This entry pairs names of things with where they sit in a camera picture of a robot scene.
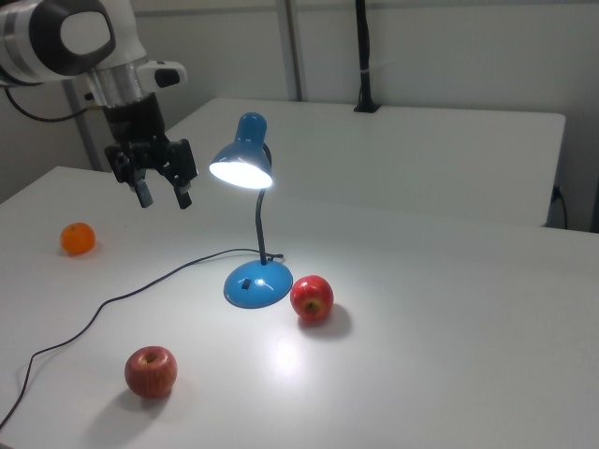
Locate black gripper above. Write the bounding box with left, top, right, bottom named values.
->
left=103, top=92, right=200, bottom=210

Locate blue gooseneck desk lamp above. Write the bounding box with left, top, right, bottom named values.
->
left=208, top=110, right=295, bottom=310

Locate orange mandarin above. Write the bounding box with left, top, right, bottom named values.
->
left=59, top=222, right=97, bottom=257

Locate bright red apple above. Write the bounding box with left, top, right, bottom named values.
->
left=289, top=274, right=336, bottom=323

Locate dull red striped apple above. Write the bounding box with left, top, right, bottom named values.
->
left=124, top=345, right=179, bottom=399

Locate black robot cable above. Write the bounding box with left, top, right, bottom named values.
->
left=3, top=86, right=104, bottom=123

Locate black lamp power cord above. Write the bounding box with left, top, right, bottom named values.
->
left=0, top=247, right=285, bottom=436

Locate black camera pole with clamp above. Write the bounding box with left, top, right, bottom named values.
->
left=353, top=0, right=381, bottom=114

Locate black cable at table edge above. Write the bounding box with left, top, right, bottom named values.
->
left=553, top=184, right=570, bottom=230

